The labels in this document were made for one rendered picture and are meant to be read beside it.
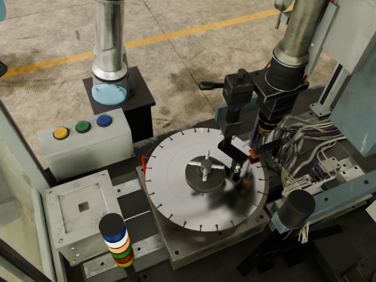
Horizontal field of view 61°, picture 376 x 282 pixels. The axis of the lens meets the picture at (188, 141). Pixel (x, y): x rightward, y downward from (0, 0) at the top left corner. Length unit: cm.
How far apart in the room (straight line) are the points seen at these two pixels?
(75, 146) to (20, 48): 213
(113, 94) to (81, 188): 35
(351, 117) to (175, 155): 48
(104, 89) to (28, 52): 196
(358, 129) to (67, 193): 74
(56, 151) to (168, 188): 39
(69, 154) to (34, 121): 139
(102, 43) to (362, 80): 72
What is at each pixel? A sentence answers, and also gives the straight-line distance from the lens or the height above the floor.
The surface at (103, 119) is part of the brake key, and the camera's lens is 110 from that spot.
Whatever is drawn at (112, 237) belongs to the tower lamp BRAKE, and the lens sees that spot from 61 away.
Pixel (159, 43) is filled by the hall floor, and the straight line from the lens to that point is 292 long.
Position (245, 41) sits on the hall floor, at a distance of 301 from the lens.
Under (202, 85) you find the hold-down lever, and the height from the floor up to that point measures 122.
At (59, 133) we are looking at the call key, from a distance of 110.
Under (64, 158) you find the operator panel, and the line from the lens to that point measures 109.
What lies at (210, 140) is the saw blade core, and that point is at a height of 95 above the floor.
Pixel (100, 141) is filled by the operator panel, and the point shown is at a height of 89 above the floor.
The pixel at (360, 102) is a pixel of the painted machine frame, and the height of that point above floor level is 130.
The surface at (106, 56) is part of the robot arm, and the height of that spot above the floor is 107.
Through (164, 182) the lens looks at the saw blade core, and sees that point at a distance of 88.
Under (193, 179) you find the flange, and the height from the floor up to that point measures 96.
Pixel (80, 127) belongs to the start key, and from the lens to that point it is 109.
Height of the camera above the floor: 172
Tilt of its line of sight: 53 degrees down
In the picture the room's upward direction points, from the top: 3 degrees clockwise
